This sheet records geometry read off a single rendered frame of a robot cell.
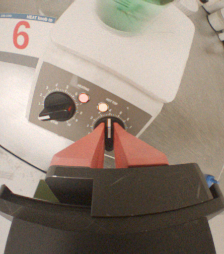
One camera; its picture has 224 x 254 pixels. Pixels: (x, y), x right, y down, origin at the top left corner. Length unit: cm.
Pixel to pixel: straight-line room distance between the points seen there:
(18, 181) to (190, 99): 34
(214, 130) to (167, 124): 17
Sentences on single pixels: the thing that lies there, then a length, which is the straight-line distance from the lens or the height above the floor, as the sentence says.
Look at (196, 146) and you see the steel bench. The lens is 31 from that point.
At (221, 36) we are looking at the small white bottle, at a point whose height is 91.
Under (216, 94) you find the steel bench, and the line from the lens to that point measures 36.
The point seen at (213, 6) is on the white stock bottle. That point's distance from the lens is 48.
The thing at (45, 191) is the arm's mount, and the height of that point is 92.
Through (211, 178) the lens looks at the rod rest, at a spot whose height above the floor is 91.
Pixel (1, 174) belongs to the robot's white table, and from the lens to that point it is 25.
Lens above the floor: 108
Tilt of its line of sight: 73 degrees down
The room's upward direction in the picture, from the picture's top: 123 degrees clockwise
